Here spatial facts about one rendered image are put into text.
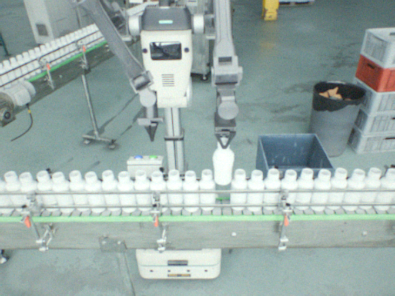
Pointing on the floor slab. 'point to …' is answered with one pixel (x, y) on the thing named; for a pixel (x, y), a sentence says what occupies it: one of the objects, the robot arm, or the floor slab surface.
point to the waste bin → (335, 114)
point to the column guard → (270, 10)
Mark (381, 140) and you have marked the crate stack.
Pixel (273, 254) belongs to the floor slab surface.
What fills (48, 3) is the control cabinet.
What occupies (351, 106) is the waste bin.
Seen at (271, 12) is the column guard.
